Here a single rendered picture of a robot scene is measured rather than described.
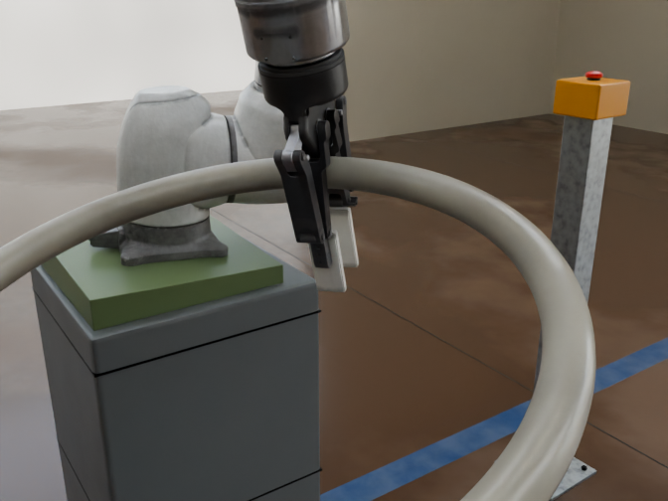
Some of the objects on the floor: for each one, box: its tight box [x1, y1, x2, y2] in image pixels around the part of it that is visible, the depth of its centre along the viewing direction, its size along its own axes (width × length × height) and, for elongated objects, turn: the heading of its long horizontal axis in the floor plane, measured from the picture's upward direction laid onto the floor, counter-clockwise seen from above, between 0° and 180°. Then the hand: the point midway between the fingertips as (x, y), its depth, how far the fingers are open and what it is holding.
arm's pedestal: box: [31, 234, 322, 501], centre depth 142 cm, size 50×50×80 cm
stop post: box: [494, 77, 630, 501], centre depth 182 cm, size 20×20×109 cm
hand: (333, 250), depth 71 cm, fingers closed on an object, 4 cm apart
